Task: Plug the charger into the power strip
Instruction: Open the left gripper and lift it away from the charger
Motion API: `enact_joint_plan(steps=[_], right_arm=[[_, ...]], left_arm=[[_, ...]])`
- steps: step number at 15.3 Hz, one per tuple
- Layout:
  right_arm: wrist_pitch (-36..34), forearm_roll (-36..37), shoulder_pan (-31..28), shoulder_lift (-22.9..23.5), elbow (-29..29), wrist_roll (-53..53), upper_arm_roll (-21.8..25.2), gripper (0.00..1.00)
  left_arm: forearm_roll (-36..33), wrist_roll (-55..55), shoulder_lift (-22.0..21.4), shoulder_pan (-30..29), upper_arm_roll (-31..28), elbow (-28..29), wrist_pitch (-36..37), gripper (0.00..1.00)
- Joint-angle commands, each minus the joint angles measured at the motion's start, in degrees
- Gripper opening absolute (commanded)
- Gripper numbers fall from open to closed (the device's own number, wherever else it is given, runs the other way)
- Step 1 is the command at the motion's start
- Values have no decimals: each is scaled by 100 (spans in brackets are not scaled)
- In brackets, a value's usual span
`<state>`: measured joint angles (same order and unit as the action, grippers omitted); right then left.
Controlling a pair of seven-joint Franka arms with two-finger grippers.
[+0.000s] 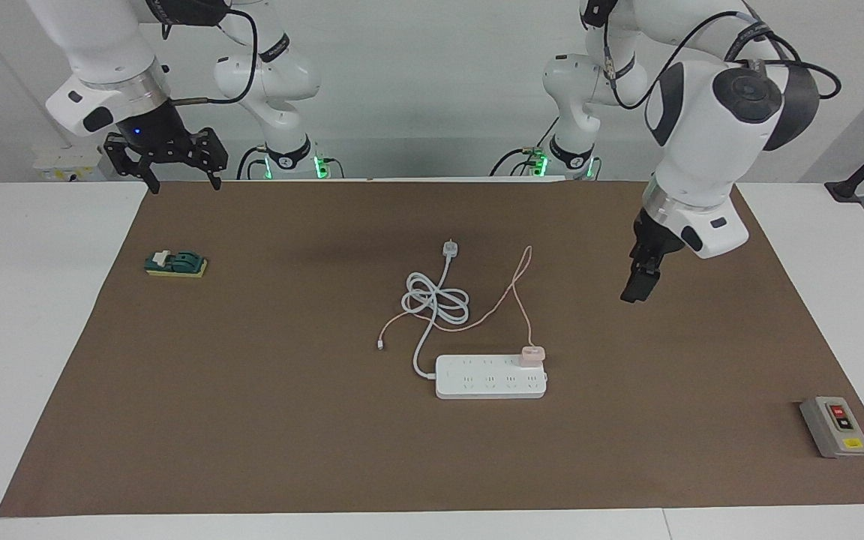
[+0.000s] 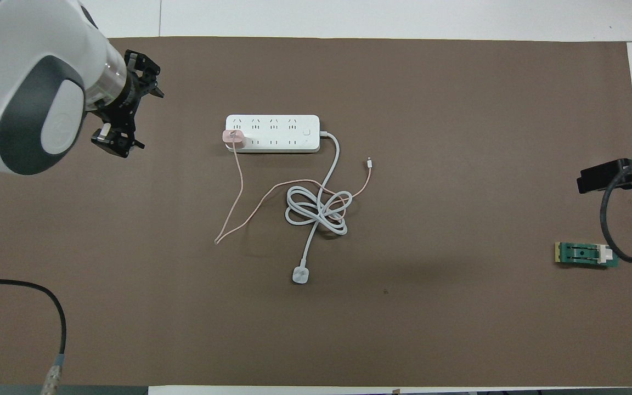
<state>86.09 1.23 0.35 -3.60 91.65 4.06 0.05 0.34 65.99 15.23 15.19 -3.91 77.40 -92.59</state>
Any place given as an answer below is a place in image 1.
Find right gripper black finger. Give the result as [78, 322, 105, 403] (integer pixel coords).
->
[203, 127, 229, 191]
[103, 135, 161, 196]

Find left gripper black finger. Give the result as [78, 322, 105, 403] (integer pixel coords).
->
[619, 259, 647, 303]
[636, 262, 662, 302]

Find pink charging cable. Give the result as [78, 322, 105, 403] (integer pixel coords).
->
[376, 244, 536, 352]

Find white power strip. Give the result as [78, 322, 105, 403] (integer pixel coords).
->
[434, 354, 548, 400]

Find brown table mat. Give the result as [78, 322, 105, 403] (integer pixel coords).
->
[0, 178, 864, 518]

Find right base black cable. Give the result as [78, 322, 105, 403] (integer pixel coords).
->
[235, 146, 272, 181]

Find base black cable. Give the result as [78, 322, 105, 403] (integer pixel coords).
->
[235, 146, 272, 181]
[488, 146, 553, 179]

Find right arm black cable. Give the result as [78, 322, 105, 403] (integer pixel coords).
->
[169, 0, 260, 106]

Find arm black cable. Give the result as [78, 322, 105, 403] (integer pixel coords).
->
[601, 7, 842, 112]
[169, 0, 260, 106]

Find white wall box yellow labels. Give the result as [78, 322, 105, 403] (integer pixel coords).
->
[33, 146, 119, 182]

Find green knife switch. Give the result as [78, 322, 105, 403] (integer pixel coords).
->
[144, 249, 209, 280]

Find left base black cable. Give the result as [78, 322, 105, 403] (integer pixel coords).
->
[488, 146, 553, 179]

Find grey on-off switch box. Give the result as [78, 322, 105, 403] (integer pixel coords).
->
[799, 395, 864, 459]

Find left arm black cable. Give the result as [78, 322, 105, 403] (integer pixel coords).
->
[601, 7, 842, 112]

